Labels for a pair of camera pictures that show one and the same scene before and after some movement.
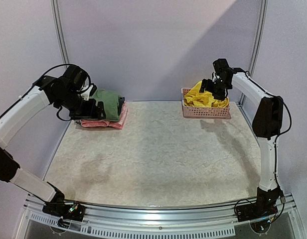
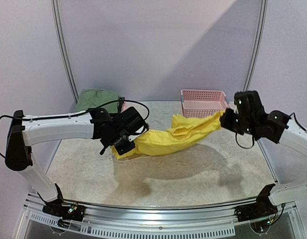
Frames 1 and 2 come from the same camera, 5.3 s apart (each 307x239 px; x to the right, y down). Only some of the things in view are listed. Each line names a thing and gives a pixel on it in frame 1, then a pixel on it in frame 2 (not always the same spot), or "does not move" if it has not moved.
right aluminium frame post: x=257 y=42 does not move
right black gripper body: x=216 y=87 -> x=228 y=122
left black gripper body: x=84 y=111 -> x=119 y=143
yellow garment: x=195 y=98 -> x=184 y=132
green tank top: x=110 y=99 does not move
